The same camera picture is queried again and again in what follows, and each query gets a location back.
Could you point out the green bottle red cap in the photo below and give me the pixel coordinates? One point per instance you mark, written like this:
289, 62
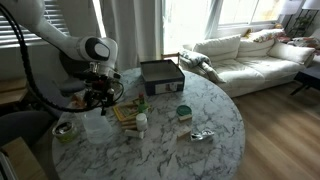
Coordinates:
142, 105

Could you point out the long wooden block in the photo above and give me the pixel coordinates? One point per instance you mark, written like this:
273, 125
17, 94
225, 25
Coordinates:
129, 127
128, 122

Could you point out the light wooden cabinet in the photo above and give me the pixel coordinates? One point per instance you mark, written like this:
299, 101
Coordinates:
23, 160

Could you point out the wooden tray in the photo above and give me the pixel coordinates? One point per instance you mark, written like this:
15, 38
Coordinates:
126, 111

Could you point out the brown snack packet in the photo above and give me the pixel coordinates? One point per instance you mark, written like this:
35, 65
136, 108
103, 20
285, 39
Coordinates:
78, 100

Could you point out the patterned cushion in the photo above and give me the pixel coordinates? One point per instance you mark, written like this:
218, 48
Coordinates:
266, 35

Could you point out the large clear plastic container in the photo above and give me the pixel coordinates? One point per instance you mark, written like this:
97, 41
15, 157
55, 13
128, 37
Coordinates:
96, 128

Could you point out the small wooden block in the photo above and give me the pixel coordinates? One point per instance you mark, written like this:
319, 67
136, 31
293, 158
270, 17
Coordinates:
183, 132
185, 117

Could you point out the grey upholstered chair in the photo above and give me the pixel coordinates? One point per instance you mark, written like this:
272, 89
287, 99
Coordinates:
23, 128

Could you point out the green potted plant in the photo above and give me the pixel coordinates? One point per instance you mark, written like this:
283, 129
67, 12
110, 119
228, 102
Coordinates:
301, 21

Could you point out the brown wooden chair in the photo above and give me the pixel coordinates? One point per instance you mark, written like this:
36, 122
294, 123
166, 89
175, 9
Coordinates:
170, 56

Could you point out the wooden desk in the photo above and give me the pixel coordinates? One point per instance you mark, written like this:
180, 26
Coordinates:
10, 91

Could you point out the crumpled foil wrapper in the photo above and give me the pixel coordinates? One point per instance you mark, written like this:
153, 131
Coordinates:
201, 135

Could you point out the black office chair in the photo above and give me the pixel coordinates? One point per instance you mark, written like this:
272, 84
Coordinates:
70, 66

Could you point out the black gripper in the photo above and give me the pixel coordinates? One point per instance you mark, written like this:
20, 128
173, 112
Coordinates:
98, 83

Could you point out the dark blue shallow box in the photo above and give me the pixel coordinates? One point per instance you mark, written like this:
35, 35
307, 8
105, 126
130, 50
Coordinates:
161, 71

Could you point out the small green rimmed bowl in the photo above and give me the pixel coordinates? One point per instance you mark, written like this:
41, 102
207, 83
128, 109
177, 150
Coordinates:
64, 131

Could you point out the white flat device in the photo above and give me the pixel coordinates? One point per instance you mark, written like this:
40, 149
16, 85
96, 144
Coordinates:
5, 170

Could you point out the grey folded blanket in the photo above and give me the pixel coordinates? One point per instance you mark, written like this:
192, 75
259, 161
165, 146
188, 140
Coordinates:
200, 63

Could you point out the yellow toy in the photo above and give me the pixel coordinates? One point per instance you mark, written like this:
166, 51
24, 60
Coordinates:
247, 33

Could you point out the black coffee table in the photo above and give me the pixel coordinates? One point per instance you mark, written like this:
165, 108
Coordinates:
308, 78

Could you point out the floral cushion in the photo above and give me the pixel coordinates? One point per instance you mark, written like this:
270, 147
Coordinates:
301, 41

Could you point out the white tube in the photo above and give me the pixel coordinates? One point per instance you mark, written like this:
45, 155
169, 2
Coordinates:
133, 133

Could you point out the white curtain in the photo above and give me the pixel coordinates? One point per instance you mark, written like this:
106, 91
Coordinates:
133, 33

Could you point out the white sofa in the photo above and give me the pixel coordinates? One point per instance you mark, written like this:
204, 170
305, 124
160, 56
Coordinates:
253, 66

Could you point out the white window blinds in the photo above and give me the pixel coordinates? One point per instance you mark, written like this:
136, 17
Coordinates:
60, 16

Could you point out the white pill bottle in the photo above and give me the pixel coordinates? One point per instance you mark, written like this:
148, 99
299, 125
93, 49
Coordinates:
141, 121

